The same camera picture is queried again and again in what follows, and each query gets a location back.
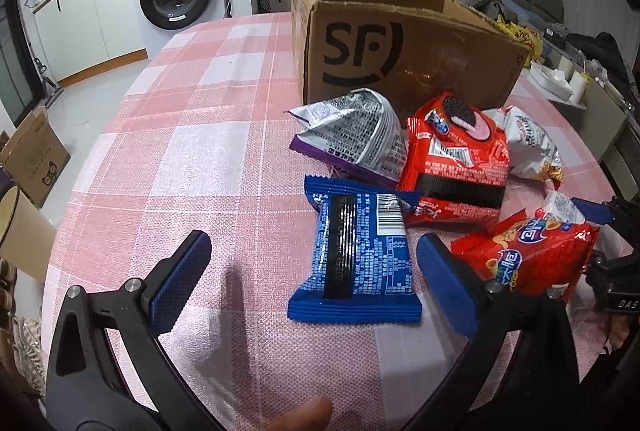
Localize white silver snack packet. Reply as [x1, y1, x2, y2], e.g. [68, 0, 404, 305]
[482, 106, 563, 184]

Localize white floor cabinet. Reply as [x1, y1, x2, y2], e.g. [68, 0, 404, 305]
[32, 0, 151, 84]

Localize white tissue box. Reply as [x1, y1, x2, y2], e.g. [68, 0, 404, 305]
[530, 61, 573, 99]

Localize red chip packet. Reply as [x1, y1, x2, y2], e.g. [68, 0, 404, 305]
[451, 191, 601, 297]

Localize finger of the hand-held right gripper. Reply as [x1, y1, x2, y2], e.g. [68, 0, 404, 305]
[571, 197, 640, 234]

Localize red cookie packet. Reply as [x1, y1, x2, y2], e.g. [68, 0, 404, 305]
[397, 92, 511, 228]

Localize white cup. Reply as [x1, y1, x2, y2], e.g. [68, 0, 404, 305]
[570, 71, 591, 104]

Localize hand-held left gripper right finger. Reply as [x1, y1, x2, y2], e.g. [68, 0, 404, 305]
[405, 233, 582, 431]

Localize grey side table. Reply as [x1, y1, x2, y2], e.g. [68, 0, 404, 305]
[575, 81, 631, 162]

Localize yellow printed bag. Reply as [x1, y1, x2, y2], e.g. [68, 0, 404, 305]
[500, 23, 543, 59]

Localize person's left hand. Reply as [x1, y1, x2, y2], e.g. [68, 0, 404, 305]
[262, 398, 333, 431]

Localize pink checked tablecloth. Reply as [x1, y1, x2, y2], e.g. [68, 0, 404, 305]
[42, 11, 621, 431]

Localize printed cardboard box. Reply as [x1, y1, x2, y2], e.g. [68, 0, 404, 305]
[0, 106, 71, 206]

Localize brown cardboard box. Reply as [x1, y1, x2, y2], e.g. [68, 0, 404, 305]
[291, 0, 531, 119]

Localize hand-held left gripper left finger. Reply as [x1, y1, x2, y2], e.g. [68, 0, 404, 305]
[44, 230, 221, 431]

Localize patterned cloth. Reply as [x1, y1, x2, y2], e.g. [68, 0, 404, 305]
[10, 316, 46, 392]

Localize blue snack packet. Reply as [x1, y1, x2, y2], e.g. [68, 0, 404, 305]
[287, 175, 423, 324]

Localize silver purple snack packet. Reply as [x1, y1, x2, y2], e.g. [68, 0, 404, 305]
[285, 88, 408, 189]

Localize black clothing pile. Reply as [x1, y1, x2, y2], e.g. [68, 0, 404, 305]
[565, 31, 636, 82]

